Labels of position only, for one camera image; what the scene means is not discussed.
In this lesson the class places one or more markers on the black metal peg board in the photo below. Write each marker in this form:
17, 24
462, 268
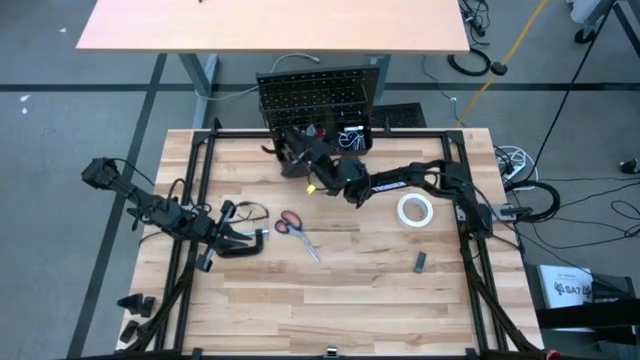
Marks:
320, 95

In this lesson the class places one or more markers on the small black block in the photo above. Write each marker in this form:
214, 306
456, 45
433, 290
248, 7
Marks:
419, 261

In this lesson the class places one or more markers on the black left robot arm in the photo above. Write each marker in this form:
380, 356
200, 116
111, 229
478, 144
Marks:
150, 210

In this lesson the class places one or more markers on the silver table edge camera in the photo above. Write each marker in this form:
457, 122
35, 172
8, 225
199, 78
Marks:
331, 351

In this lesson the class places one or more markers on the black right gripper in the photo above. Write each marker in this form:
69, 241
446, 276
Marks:
320, 165

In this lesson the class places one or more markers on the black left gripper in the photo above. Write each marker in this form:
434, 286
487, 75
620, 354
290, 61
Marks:
215, 232

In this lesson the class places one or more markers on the black printed plastic part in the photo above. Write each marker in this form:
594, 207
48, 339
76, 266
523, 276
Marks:
129, 331
135, 305

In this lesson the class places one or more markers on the black C clamp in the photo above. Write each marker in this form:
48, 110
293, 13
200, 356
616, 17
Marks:
255, 247

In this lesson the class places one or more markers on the black shelf unit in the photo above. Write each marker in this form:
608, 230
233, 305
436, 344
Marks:
590, 320

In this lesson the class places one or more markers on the white printed box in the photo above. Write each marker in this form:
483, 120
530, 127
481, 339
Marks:
565, 286

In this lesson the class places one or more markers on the small black floor device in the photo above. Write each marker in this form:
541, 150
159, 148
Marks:
630, 166

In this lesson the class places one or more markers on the small black peg board bin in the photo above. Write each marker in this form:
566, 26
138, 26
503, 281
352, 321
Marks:
367, 142

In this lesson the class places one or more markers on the clear safety glasses black frame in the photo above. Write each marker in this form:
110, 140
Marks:
252, 205

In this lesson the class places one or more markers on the large chrome socket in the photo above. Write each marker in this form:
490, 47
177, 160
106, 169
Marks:
354, 128

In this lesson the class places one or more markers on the light wooden desk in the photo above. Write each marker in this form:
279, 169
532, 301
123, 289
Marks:
275, 25

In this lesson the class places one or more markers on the tall black peg board bin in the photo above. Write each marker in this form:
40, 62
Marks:
290, 170

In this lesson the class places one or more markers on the black round floor puck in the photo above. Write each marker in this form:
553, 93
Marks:
498, 68

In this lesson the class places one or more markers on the white masking tape roll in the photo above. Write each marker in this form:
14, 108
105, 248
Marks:
402, 210

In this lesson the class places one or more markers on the black perforated metal panel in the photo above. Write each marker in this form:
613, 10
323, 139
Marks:
402, 115

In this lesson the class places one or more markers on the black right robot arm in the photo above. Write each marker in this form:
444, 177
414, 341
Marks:
425, 177

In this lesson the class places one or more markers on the white power strip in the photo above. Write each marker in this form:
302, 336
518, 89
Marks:
515, 165

